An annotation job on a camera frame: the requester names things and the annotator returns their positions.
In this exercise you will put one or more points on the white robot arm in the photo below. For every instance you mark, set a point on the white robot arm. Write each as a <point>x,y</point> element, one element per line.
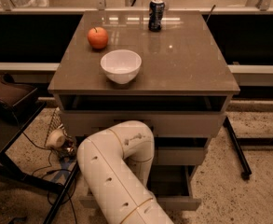
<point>120,189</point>

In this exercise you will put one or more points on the grey drawer cabinet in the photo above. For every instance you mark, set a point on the grey drawer cabinet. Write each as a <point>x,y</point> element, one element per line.
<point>182,70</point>

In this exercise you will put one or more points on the white bowl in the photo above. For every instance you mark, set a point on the white bowl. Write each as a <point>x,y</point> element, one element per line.
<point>121,66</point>

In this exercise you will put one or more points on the red apple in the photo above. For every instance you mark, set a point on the red apple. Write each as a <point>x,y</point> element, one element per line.
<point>97,37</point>

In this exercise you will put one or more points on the white round device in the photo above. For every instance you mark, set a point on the white round device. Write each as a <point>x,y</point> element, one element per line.
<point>56,139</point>

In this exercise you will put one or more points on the dark soda can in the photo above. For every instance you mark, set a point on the dark soda can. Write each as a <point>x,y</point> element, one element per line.
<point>156,10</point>

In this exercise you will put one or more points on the black side table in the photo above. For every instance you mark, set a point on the black side table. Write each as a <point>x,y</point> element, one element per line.
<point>9,133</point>

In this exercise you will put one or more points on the brown pouch on table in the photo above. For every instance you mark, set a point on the brown pouch on table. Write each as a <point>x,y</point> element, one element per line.
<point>16,98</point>

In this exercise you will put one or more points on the wire mesh basket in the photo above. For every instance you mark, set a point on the wire mesh basket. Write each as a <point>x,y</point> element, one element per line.
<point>68,149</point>

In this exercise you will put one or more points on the black metal frame leg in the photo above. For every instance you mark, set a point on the black metal frame leg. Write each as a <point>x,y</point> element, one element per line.
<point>246,170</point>

